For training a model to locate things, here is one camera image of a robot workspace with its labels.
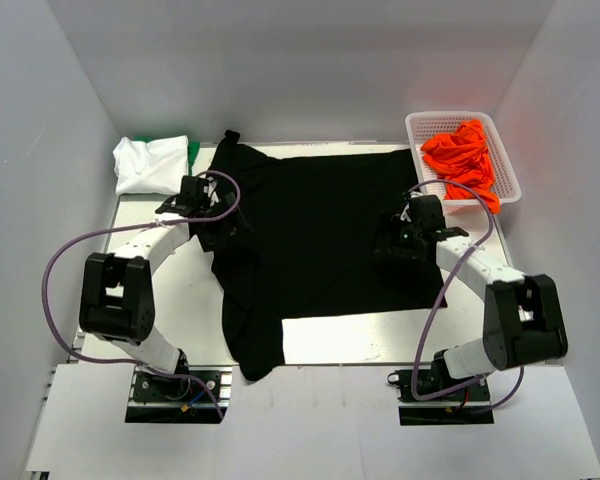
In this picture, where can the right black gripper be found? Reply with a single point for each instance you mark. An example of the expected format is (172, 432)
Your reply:
(393, 225)

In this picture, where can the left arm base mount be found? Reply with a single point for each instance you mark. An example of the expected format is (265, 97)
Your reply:
(158, 400)

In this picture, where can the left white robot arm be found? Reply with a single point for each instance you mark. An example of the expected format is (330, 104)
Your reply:
(117, 301)

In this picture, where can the green folded t-shirt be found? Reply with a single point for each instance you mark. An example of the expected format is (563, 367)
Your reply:
(192, 150)

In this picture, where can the orange crumpled t-shirt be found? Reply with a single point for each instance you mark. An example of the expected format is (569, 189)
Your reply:
(463, 157)

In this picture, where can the white plastic mesh basket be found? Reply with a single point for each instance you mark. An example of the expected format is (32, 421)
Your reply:
(421, 126)

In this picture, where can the black t-shirt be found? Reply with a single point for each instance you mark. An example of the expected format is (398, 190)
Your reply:
(308, 246)

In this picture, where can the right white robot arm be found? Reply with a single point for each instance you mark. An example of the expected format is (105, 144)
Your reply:
(522, 318)

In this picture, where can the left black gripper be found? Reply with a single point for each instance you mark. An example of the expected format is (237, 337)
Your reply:
(230, 226)

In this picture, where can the white folded t-shirt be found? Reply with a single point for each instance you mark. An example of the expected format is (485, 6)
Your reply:
(154, 167)

